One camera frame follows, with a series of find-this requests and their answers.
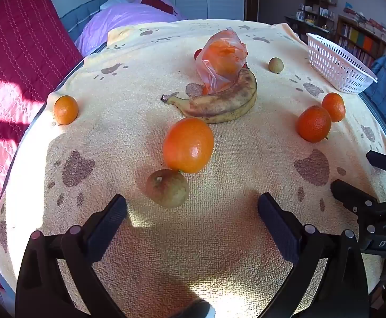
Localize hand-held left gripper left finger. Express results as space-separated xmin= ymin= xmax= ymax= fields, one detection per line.
xmin=15 ymin=194 xmax=128 ymax=318

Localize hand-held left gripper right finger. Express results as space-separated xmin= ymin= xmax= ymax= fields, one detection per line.
xmin=257 ymin=192 xmax=370 ymax=318

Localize white plastic basket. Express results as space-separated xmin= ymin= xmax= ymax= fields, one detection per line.
xmin=306 ymin=32 xmax=378 ymax=94

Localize large orange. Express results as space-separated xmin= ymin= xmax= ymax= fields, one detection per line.
xmin=163 ymin=117 xmax=215 ymax=174

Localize small round orange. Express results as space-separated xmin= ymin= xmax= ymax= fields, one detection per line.
xmin=54 ymin=95 xmax=79 ymax=126

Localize large brown-green pear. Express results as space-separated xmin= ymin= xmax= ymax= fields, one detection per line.
xmin=146 ymin=169 xmax=190 ymax=209

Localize yellow paw-print towel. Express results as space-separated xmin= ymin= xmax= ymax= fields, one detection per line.
xmin=0 ymin=19 xmax=386 ymax=318

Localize mandarin orange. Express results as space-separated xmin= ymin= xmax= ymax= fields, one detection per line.
xmin=296 ymin=105 xmax=332 ymax=143
xmin=322 ymin=92 xmax=346 ymax=123

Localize wooden bookshelf with books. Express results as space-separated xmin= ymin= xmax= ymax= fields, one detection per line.
xmin=334 ymin=13 xmax=386 ymax=70

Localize spotted ripe banana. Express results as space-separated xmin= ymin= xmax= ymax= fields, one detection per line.
xmin=161 ymin=68 xmax=258 ymax=124

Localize small brown-green pear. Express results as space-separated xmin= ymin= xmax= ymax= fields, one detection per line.
xmin=268 ymin=57 xmax=284 ymax=73

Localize cluttered dark desk shelf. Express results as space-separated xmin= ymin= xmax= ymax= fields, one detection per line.
xmin=284 ymin=0 xmax=339 ymax=40

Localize orange plastic bag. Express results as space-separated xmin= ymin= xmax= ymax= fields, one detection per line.
xmin=195 ymin=29 xmax=248 ymax=95

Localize purple dotted duvet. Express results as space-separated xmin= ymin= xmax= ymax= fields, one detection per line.
xmin=74 ymin=0 xmax=187 ymax=55

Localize blue padded headboard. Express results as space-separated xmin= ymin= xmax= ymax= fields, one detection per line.
xmin=59 ymin=0 xmax=114 ymax=42

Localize red quilted blanket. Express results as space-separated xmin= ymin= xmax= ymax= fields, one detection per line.
xmin=0 ymin=0 xmax=82 ymax=289

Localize white pillow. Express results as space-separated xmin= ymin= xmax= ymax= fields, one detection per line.
xmin=99 ymin=0 xmax=137 ymax=10

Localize dark red cushion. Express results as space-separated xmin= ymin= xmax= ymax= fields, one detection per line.
xmin=141 ymin=0 xmax=177 ymax=15

